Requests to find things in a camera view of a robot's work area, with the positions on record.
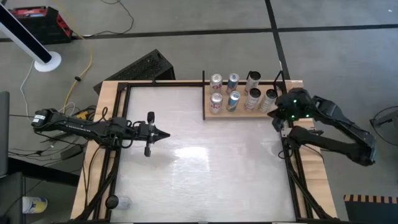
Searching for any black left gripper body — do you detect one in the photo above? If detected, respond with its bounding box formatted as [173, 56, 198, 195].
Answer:
[134, 111, 156, 158]

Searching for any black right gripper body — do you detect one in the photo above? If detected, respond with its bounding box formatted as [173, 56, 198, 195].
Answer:
[272, 88, 313, 131]

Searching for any white Celsius tropical can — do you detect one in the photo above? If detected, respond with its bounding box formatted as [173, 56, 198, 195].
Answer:
[259, 88, 278, 113]

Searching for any white Celsius peach can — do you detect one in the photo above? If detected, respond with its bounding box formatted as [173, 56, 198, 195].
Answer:
[244, 87, 262, 111]

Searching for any silver dark can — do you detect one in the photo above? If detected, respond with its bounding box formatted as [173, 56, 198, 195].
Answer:
[244, 71, 262, 94]

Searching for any blue silver Red Bull can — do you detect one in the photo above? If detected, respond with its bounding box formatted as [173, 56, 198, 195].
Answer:
[226, 90, 241, 113]
[226, 73, 240, 95]

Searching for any silver Diet Coke can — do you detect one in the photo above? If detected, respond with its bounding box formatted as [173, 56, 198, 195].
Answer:
[208, 73, 223, 95]
[209, 92, 224, 114]

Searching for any wooden shelf board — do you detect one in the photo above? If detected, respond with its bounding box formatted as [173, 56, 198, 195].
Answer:
[204, 84, 282, 119]

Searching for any black power adapter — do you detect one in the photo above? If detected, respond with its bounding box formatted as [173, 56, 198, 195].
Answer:
[60, 143, 84, 160]

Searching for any black flat floor beam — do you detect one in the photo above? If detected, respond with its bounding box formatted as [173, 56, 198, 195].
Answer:
[7, 156, 81, 187]

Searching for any white floor stand pole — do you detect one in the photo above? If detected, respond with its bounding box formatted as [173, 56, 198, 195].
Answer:
[0, 2, 62, 73]

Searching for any white yellow canister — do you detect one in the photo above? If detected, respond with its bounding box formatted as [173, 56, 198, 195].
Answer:
[21, 195, 49, 215]

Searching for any black box with striped edge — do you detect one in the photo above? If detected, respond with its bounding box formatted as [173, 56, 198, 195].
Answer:
[343, 194, 398, 224]

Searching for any black and red case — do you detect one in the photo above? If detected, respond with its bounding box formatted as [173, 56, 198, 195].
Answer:
[8, 5, 74, 45]

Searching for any black metal table frame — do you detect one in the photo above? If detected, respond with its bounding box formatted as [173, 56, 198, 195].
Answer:
[82, 79, 340, 223]

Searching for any black metal shelf frame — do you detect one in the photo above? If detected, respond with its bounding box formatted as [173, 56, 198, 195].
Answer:
[201, 70, 293, 121]

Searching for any yellow cable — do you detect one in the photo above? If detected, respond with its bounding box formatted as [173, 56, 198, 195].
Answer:
[54, 0, 94, 121]

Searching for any black floor cable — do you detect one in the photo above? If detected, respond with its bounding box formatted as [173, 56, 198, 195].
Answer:
[74, 0, 135, 39]

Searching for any thin black cable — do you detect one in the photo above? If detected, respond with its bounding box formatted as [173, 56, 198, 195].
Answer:
[8, 113, 35, 121]

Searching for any white cable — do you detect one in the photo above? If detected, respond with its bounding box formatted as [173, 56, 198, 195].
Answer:
[20, 60, 75, 126]

